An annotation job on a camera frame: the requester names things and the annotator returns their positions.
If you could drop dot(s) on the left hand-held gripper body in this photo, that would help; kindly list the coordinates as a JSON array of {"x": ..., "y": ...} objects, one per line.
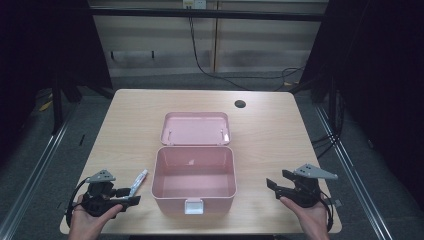
[{"x": 100, "y": 195}]

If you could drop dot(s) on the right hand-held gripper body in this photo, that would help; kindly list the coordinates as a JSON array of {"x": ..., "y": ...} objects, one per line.
[{"x": 305, "y": 190}]

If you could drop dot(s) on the white ointment tube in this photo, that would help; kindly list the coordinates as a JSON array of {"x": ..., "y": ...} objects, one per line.
[{"x": 138, "y": 181}]

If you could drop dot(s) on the pink plastic storage box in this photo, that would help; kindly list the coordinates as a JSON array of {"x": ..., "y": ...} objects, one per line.
[{"x": 195, "y": 173}]

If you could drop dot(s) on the person's right hand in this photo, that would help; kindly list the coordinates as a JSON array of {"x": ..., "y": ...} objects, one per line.
[{"x": 311, "y": 220}]

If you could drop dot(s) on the person's left hand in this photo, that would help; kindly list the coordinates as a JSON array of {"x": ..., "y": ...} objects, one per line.
[{"x": 87, "y": 225}]

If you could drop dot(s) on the black metal stand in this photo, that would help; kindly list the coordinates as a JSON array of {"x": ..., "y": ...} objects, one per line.
[{"x": 57, "y": 106}]

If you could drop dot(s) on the yellow floor tape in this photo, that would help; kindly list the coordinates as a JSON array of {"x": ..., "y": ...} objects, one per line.
[{"x": 45, "y": 105}]

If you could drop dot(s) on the black curtain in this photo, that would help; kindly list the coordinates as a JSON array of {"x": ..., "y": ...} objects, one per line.
[
  {"x": 383, "y": 66},
  {"x": 40, "y": 43}
]

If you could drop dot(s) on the aluminium floor rail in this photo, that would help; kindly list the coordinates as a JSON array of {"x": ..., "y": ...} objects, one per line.
[
  {"x": 353, "y": 173},
  {"x": 33, "y": 176}
]

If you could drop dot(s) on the black horizontal frame bar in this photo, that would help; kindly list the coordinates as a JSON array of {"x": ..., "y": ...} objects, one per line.
[{"x": 206, "y": 14}]

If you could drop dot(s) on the white wall socket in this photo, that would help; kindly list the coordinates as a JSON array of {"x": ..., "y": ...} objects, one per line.
[{"x": 195, "y": 3}]

